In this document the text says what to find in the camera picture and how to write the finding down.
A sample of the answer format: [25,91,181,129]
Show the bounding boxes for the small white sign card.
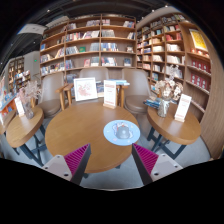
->
[174,93,193,123]
[13,96,26,118]

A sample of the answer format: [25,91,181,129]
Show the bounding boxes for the white and red sign card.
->
[102,79,118,110]

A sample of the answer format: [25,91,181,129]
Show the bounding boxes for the grey computer mouse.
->
[114,124,131,140]

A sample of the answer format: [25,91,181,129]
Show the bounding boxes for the glass vase with dried flowers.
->
[154,64,184,118]
[18,79,43,120]

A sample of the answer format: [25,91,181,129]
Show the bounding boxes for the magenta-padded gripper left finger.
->
[41,143,92,186]

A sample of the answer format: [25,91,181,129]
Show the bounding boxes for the round wooden side table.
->
[146,103,202,160]
[0,109,17,136]
[5,105,48,167]

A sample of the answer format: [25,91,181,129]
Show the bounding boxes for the white framed floral picture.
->
[73,77,99,102]

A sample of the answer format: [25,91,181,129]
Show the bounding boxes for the light blue round mouse pad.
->
[103,119,141,147]

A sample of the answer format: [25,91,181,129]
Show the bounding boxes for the distant wooden bookshelf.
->
[7,55,26,93]

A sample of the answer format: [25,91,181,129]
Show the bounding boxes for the taupe armchair with wooden arms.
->
[119,67,153,116]
[37,71,73,118]
[68,67,111,101]

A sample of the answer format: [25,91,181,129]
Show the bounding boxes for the stack of books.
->
[143,97,161,110]

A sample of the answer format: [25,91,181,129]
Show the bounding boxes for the curved wooden bookshelf with books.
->
[135,13,214,114]

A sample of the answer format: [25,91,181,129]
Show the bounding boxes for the dark cover book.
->
[95,80,105,98]

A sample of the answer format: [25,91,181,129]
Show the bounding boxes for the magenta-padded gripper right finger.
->
[131,143,184,186]

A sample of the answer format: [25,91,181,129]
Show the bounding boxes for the light blue book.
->
[108,79,131,86]

